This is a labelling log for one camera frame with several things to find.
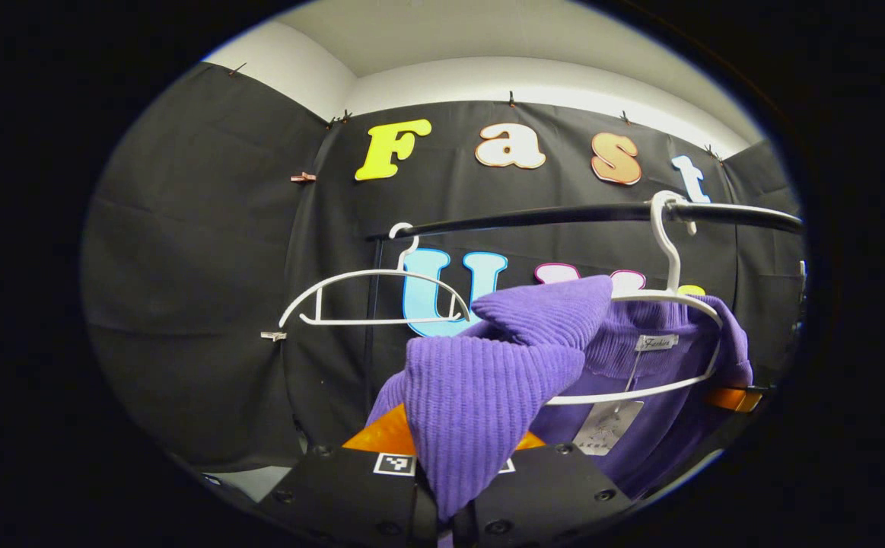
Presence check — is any purple knitted cardigan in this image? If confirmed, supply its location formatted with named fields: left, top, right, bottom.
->
left=366, top=274, right=755, bottom=548

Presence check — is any black clothes rack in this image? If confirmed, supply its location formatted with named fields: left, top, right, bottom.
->
left=363, top=199, right=805, bottom=400

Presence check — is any white plastic clothes hanger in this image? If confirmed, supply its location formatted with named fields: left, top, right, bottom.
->
left=545, top=190, right=724, bottom=406
left=279, top=222, right=472, bottom=330

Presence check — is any black backdrop cloth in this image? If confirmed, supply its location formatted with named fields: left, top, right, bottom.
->
left=81, top=62, right=807, bottom=474

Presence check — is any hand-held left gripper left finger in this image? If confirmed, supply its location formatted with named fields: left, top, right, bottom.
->
left=258, top=402, right=423, bottom=548

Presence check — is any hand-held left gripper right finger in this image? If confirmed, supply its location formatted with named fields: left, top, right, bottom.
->
left=473, top=431, right=635, bottom=548

